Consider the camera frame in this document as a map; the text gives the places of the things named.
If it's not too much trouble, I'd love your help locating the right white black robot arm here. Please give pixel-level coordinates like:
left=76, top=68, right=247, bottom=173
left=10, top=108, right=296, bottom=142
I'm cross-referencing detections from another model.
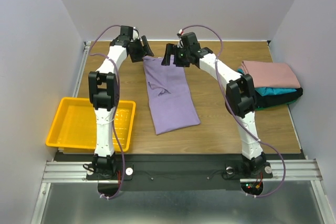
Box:
left=161, top=29, right=266, bottom=177

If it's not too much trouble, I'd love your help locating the black folded t shirt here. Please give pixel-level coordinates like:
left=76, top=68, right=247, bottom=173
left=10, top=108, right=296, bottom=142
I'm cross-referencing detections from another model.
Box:
left=256, top=88, right=303, bottom=110

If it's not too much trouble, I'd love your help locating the teal folded t shirt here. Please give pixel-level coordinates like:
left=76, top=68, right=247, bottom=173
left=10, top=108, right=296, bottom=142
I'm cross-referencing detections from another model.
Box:
left=238, top=69, right=296, bottom=96

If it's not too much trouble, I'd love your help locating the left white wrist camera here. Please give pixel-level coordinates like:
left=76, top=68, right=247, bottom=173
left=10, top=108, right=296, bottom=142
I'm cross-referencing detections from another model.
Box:
left=132, top=27, right=139, bottom=41

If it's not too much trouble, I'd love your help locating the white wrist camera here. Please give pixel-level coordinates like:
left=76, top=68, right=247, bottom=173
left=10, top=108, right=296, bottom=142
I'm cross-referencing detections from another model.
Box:
left=177, top=29, right=184, bottom=48
left=132, top=27, right=139, bottom=41

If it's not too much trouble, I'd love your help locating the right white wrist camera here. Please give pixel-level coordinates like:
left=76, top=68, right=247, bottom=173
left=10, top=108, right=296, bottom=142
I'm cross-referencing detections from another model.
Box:
left=177, top=29, right=184, bottom=48

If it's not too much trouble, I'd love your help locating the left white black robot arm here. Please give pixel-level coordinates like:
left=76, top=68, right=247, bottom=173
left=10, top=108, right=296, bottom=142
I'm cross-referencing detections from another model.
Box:
left=87, top=25, right=154, bottom=179

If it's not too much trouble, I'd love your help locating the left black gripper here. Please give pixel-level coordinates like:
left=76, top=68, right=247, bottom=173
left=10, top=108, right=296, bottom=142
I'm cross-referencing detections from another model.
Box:
left=129, top=36, right=154, bottom=63

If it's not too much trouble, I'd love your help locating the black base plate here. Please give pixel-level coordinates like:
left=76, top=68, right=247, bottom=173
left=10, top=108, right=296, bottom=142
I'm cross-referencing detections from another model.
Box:
left=44, top=153, right=303, bottom=197

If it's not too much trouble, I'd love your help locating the purple t shirt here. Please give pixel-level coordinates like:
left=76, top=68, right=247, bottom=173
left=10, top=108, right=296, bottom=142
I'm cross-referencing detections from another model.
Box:
left=143, top=56, right=201, bottom=135

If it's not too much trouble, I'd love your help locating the pink folded t shirt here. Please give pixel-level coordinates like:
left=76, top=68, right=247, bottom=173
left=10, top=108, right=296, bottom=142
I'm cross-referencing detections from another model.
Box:
left=238, top=60, right=301, bottom=89

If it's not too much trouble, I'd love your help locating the yellow plastic tray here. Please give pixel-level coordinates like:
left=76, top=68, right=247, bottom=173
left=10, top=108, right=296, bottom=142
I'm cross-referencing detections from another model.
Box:
left=45, top=97, right=136, bottom=153

